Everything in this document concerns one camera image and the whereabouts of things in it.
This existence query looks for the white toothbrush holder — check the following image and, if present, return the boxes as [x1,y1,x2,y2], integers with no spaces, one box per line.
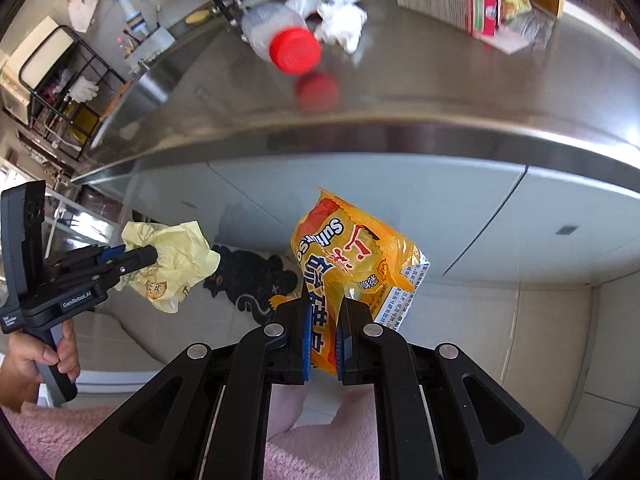
[122,26,177,69]

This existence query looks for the yellow wrapper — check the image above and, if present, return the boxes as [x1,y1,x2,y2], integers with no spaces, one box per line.
[114,220,222,315]

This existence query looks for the black cat-shaped mat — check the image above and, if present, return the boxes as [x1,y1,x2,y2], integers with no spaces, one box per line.
[202,244,301,329]

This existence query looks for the pink fleece robe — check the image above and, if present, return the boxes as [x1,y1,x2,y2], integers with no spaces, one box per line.
[0,389,382,480]

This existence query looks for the orange snack packet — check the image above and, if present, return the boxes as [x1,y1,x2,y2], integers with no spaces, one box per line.
[269,187,431,376]

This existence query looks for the black metal shelf rack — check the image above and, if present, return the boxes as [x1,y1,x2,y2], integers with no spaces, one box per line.
[17,25,127,162]

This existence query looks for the white gloves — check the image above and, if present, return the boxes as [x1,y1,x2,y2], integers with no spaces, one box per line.
[69,77,101,104]

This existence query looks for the person's left hand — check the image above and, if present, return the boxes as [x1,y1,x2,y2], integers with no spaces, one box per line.
[0,318,81,411]

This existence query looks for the yellow bag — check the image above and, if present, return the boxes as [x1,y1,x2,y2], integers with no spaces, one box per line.
[69,105,99,137]

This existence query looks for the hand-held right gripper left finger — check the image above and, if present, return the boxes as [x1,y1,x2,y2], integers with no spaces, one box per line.
[55,285,313,480]

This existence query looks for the clear white printed wrapper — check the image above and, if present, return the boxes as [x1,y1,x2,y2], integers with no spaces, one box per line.
[487,0,556,56]

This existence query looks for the stainless steel sink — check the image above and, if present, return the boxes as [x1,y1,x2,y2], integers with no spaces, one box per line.
[97,57,172,148]

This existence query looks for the white microwave oven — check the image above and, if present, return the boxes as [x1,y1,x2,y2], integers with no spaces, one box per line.
[0,16,62,124]

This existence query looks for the grey base cabinet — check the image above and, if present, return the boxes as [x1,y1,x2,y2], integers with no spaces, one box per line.
[120,154,640,286]

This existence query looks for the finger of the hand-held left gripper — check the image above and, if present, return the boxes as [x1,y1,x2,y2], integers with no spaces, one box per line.
[50,244,128,274]
[75,244,159,291]

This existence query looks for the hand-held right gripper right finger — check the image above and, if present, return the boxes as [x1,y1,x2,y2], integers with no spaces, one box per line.
[336,297,586,480]

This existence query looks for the white plastic bag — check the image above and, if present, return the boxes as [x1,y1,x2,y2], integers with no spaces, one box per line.
[285,0,370,54]

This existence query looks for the clear bottle with red cap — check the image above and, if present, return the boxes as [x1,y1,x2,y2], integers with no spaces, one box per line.
[241,2,322,75]

